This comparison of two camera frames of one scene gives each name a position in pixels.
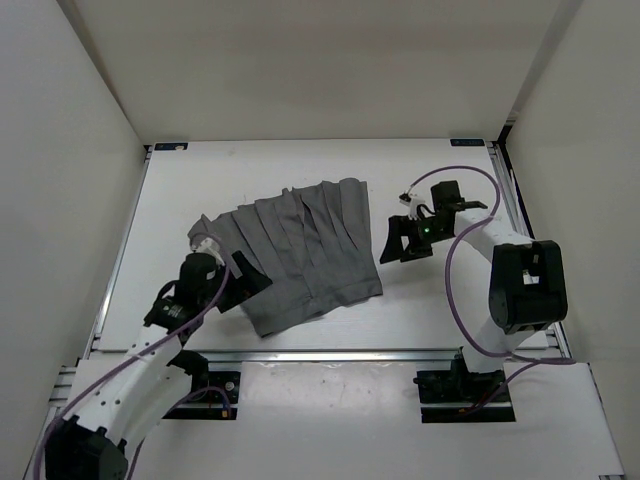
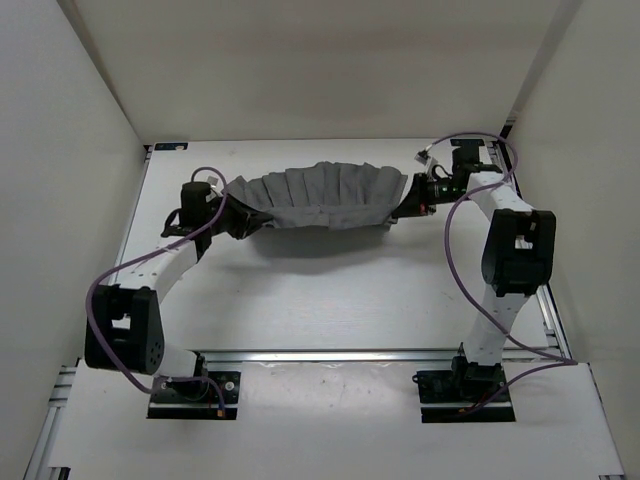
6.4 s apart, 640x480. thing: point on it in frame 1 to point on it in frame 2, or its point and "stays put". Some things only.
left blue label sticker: (174, 146) stays put
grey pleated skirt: (313, 242) to (327, 194)
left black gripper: (251, 283) to (247, 219)
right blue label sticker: (467, 142) stays put
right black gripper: (393, 250) to (416, 201)
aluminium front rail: (330, 356) stays put
